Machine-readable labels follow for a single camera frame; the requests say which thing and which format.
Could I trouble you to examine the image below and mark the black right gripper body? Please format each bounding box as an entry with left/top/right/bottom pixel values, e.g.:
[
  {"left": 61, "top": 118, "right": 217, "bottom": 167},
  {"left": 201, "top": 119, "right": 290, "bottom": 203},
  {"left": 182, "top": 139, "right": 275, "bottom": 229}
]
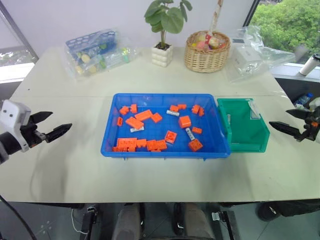
[{"left": 300, "top": 110, "right": 319, "bottom": 142}]

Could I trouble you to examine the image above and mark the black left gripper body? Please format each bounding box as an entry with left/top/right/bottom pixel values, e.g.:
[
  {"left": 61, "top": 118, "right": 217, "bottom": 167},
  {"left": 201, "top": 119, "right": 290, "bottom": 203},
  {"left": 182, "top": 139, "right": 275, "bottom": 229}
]
[{"left": 19, "top": 114, "right": 49, "bottom": 150}]

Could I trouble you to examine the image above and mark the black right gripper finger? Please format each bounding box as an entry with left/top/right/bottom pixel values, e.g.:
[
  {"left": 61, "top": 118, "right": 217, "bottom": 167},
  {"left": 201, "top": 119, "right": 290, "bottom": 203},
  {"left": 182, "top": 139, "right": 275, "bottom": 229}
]
[
  {"left": 285, "top": 108, "right": 310, "bottom": 121},
  {"left": 268, "top": 121, "right": 305, "bottom": 143}
]

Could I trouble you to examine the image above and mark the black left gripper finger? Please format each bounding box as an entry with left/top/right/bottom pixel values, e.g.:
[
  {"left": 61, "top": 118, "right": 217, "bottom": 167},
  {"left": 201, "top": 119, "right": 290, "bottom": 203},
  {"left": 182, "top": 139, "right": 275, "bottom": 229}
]
[
  {"left": 30, "top": 111, "right": 54, "bottom": 124},
  {"left": 45, "top": 122, "right": 73, "bottom": 144}
]

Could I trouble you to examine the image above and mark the white flat box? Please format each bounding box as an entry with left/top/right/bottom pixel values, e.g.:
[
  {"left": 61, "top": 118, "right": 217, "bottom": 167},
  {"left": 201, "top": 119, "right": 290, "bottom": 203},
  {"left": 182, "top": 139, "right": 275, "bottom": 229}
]
[{"left": 233, "top": 45, "right": 263, "bottom": 64}]

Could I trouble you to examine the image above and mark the plastic water bottle blue cap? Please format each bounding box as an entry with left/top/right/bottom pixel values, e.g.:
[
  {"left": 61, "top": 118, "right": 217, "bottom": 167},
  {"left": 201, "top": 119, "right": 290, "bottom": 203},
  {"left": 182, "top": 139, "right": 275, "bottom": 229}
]
[{"left": 294, "top": 92, "right": 315, "bottom": 106}]

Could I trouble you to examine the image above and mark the clear label card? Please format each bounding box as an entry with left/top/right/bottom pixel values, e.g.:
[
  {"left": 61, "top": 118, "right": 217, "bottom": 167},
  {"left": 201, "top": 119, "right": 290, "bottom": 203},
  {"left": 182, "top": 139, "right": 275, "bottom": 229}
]
[{"left": 249, "top": 101, "right": 261, "bottom": 121}]

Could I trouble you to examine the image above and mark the green plastic bin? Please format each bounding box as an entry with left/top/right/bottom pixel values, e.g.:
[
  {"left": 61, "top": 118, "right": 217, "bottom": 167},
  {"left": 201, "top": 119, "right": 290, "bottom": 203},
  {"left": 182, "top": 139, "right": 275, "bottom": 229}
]
[{"left": 216, "top": 97, "right": 271, "bottom": 153}]

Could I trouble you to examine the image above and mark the white bottle with black cap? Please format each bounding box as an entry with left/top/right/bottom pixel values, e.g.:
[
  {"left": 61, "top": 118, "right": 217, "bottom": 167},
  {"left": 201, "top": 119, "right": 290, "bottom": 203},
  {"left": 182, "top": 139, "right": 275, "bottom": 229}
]
[{"left": 298, "top": 53, "right": 320, "bottom": 77}]

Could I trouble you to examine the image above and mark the clear crumpled plastic bag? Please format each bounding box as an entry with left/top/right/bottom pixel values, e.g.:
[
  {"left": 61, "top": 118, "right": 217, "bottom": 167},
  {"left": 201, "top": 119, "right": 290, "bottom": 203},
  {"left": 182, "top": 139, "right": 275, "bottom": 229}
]
[{"left": 227, "top": 24, "right": 296, "bottom": 84}]

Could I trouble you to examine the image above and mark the dark rounded shape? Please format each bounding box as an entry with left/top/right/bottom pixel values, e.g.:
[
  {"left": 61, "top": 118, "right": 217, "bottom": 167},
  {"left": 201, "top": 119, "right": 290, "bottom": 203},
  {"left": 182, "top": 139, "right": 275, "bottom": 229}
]
[{"left": 256, "top": 199, "right": 320, "bottom": 222}]

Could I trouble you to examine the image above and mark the clear bag with lab items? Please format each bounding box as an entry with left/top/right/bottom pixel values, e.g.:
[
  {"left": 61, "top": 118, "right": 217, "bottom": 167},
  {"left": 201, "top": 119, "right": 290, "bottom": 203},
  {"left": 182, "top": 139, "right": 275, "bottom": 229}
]
[{"left": 63, "top": 27, "right": 139, "bottom": 82}]

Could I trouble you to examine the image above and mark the blue test tube rack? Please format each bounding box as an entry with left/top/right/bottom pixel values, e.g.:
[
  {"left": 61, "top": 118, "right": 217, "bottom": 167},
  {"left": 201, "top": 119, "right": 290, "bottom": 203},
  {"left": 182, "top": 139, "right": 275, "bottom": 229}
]
[{"left": 65, "top": 30, "right": 119, "bottom": 66}]

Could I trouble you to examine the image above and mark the large square orange block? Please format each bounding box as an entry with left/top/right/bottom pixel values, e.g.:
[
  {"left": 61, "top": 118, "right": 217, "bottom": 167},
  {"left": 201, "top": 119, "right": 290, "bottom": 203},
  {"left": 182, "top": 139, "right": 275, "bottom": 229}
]
[{"left": 178, "top": 115, "right": 193, "bottom": 129}]

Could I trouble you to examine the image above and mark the blue plastic tray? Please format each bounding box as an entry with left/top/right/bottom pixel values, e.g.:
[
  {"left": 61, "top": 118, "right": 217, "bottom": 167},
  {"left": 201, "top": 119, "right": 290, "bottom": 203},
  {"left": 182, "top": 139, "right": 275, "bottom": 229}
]
[{"left": 100, "top": 93, "right": 232, "bottom": 161}]

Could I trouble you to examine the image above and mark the yellow toy fruit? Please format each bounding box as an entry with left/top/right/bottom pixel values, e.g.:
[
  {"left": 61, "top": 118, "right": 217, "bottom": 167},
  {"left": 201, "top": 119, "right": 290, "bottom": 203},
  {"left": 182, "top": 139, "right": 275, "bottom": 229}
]
[{"left": 208, "top": 36, "right": 225, "bottom": 50}]

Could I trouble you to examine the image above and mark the grey rounded shape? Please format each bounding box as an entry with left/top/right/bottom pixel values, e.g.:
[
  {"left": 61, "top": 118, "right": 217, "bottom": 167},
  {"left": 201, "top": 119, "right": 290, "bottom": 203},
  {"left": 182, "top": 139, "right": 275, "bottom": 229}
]
[
  {"left": 184, "top": 202, "right": 216, "bottom": 240},
  {"left": 111, "top": 203, "right": 145, "bottom": 240}
]

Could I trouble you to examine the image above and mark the pink toy fruit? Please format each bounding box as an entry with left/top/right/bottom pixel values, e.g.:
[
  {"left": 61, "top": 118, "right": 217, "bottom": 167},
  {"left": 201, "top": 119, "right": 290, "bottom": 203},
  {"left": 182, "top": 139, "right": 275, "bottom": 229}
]
[{"left": 191, "top": 41, "right": 207, "bottom": 51}]

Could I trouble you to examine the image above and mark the green plant in white pot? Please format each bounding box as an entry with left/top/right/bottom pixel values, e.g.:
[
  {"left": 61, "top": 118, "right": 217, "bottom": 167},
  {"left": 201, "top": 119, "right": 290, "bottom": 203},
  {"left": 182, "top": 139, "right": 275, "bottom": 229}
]
[{"left": 143, "top": 0, "right": 194, "bottom": 68}]

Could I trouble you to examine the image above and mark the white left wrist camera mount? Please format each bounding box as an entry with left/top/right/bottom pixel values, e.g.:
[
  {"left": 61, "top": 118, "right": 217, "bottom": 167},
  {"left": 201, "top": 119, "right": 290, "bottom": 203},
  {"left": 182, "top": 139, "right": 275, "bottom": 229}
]
[{"left": 0, "top": 99, "right": 32, "bottom": 153}]

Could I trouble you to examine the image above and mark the black cable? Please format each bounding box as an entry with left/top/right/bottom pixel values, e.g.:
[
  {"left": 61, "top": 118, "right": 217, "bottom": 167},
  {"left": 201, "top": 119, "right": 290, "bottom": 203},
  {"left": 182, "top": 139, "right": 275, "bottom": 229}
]
[{"left": 0, "top": 194, "right": 39, "bottom": 240}]

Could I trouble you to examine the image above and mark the dark window frame post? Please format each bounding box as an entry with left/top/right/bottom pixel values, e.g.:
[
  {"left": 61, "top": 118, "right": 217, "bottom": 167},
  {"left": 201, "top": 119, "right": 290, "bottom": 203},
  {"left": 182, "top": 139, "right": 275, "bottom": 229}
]
[
  {"left": 242, "top": 0, "right": 261, "bottom": 27},
  {"left": 0, "top": 1, "right": 40, "bottom": 64}
]

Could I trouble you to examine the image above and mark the white cable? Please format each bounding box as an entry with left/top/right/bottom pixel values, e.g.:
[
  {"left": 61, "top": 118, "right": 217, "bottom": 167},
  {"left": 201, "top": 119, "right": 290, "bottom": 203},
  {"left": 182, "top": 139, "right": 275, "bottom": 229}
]
[{"left": 70, "top": 208, "right": 90, "bottom": 235}]

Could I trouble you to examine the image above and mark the wicker basket with handle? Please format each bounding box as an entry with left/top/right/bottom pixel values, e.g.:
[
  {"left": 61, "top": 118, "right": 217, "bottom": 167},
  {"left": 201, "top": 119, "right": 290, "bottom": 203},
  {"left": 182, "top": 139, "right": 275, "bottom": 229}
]
[{"left": 184, "top": 0, "right": 232, "bottom": 74}]

